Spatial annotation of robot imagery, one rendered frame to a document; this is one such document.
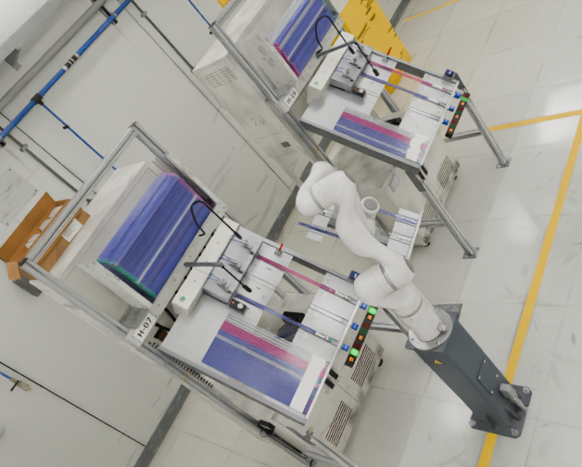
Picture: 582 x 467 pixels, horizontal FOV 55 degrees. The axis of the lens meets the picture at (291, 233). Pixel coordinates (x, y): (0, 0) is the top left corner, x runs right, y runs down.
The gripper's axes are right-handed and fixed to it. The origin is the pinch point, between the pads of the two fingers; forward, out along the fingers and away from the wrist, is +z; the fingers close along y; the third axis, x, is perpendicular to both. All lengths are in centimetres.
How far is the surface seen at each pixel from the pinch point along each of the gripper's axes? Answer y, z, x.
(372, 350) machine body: 16, 70, 43
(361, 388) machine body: 37, 74, 45
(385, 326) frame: 10, 46, 40
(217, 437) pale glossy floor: 74, 171, -14
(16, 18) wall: -81, 51, -238
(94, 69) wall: -94, 82, -195
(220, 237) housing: 21, 12, -55
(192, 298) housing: 53, 15, -53
